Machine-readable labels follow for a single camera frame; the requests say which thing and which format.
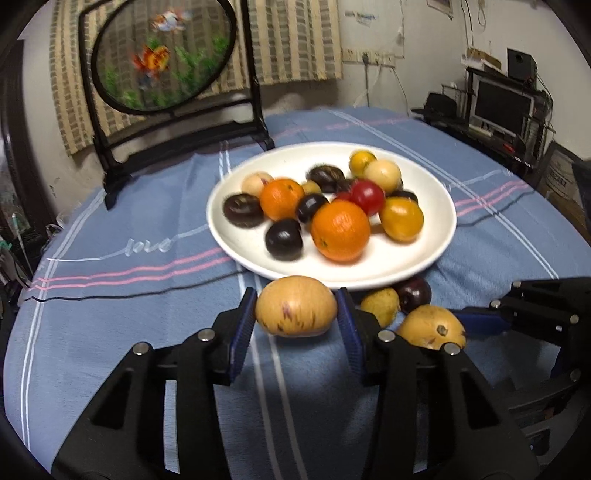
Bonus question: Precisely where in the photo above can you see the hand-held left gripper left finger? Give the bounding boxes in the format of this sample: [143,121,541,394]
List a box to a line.
[51,286,259,480]

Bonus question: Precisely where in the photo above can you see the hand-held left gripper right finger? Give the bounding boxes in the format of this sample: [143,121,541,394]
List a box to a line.
[334,286,542,480]

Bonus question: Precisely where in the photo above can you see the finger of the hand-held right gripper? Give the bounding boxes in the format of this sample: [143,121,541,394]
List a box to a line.
[505,344,587,416]
[455,276,591,344]

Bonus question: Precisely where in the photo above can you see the small yellow-green fruit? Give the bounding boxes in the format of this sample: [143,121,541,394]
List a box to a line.
[359,287,400,328]

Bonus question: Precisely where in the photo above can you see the tan purple-speckled fruit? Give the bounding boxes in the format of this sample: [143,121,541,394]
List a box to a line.
[255,275,338,337]

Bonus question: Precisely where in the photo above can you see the dark purple plum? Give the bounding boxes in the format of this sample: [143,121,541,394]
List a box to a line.
[392,276,432,315]
[295,193,330,224]
[264,218,304,260]

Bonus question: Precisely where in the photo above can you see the white round plate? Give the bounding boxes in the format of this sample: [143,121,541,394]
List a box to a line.
[206,142,458,292]

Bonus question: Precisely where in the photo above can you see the orange tangerine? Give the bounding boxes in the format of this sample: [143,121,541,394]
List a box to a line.
[259,178,305,221]
[311,199,372,262]

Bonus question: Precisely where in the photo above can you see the yellow-orange round fruit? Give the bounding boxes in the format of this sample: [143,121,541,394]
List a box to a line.
[379,196,424,243]
[348,150,378,178]

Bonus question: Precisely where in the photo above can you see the pale beige spotted fruit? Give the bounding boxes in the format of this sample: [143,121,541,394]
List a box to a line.
[241,172,274,197]

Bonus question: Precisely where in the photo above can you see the blue striped tablecloth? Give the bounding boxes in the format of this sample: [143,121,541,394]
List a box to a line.
[2,107,591,480]

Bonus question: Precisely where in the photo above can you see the white printed box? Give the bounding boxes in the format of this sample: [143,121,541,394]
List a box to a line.
[538,141,585,204]

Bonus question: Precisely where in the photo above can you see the dark low cabinet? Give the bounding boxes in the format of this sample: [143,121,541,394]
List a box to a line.
[416,115,546,176]

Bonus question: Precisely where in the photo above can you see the computer monitor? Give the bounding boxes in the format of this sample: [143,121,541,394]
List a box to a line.
[470,76,536,137]

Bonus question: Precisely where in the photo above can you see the black hat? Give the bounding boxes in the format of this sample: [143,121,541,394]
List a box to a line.
[411,92,458,121]

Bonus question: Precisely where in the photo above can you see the black speaker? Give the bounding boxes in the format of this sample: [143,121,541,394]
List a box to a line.
[507,47,537,79]

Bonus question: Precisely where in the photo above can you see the goldfish screen on black stand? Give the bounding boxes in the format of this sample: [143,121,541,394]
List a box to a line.
[76,0,275,210]

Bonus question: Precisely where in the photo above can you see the beige checked curtain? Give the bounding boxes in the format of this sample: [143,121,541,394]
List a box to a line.
[48,0,345,158]

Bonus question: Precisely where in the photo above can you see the dark framed painting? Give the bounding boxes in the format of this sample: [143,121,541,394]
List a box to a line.
[0,41,61,227]

